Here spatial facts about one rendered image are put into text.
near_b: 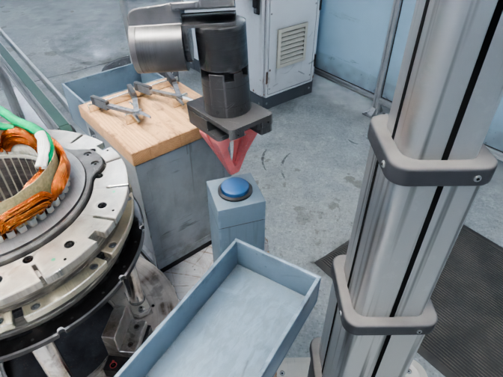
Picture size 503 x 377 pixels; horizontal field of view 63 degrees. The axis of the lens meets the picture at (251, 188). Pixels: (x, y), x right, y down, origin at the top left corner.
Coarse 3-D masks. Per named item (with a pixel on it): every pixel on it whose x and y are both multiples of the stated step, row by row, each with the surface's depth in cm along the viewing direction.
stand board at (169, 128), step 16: (160, 80) 81; (144, 96) 75; (160, 96) 75; (192, 96) 75; (80, 112) 73; (96, 112) 71; (112, 112) 71; (144, 112) 71; (160, 112) 71; (176, 112) 71; (96, 128) 70; (112, 128) 67; (128, 128) 67; (144, 128) 67; (160, 128) 67; (176, 128) 67; (192, 128) 67; (112, 144) 66; (128, 144) 63; (144, 144) 63; (160, 144) 64; (176, 144) 66; (128, 160) 63; (144, 160) 63
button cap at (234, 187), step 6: (228, 180) 60; (234, 180) 59; (240, 180) 59; (222, 186) 59; (228, 186) 58; (234, 186) 58; (240, 186) 58; (246, 186) 59; (222, 192) 59; (228, 192) 58; (234, 192) 58; (240, 192) 58; (246, 192) 58
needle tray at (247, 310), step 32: (224, 256) 46; (256, 256) 47; (192, 288) 42; (224, 288) 47; (256, 288) 47; (288, 288) 47; (192, 320) 44; (224, 320) 44; (256, 320) 44; (288, 320) 44; (160, 352) 40; (192, 352) 41; (224, 352) 41; (256, 352) 41
